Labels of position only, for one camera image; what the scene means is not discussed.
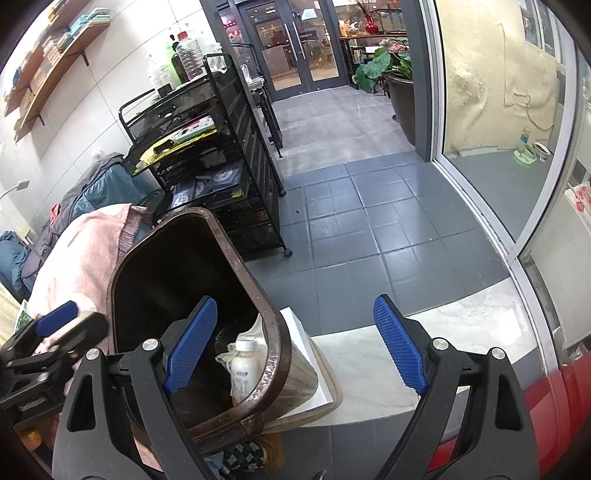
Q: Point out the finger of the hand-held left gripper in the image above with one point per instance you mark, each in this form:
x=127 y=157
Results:
x=55 y=318
x=87 y=330

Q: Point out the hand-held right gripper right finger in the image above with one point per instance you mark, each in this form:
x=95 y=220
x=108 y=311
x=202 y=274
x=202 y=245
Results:
x=399 y=346

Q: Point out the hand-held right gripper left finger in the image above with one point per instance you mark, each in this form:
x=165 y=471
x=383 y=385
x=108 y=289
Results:
x=191 y=350

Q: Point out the white plastic bottle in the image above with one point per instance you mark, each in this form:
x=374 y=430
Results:
x=244 y=374

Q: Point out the brown trash bin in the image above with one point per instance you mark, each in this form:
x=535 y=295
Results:
x=295 y=383

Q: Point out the green white milk carton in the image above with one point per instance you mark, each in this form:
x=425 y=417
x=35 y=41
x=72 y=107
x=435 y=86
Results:
x=25 y=318

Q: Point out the white flat box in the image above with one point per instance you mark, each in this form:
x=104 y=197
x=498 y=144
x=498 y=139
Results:
x=300 y=350

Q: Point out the black white checkered cloth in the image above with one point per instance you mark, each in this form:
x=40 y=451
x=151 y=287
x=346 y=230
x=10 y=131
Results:
x=244 y=457

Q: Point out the white floor lamp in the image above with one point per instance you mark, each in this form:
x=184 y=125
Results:
x=16 y=190

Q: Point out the black white printed boxes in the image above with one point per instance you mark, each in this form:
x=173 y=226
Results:
x=212 y=182

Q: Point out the red glossy object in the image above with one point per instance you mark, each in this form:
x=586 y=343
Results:
x=568 y=392

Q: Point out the black metal cart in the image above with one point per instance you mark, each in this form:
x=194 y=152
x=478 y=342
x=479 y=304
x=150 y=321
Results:
x=258 y=184

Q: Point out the yellow flat tray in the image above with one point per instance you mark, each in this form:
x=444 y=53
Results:
x=175 y=147

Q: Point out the dark plant pot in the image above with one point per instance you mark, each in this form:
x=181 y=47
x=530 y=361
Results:
x=404 y=106

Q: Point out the row of boxes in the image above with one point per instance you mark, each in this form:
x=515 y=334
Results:
x=60 y=39

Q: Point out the dark bottle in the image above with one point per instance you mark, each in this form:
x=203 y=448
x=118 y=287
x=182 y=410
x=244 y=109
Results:
x=178 y=64

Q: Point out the glass window panel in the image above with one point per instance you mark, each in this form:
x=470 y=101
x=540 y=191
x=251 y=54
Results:
x=498 y=83

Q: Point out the green leafy plant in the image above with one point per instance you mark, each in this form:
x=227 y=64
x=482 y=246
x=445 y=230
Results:
x=378 y=64

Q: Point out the clear plastic bottle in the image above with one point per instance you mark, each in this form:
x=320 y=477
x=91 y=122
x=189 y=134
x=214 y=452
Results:
x=190 y=55

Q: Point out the wooden table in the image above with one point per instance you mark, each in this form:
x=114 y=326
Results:
x=364 y=41

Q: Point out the glass entrance door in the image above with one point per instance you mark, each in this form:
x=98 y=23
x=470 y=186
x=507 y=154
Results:
x=295 y=46

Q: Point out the red vase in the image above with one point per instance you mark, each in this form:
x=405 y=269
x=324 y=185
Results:
x=372 y=25

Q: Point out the wooden wall shelf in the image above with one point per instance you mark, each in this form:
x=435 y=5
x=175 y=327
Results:
x=55 y=69

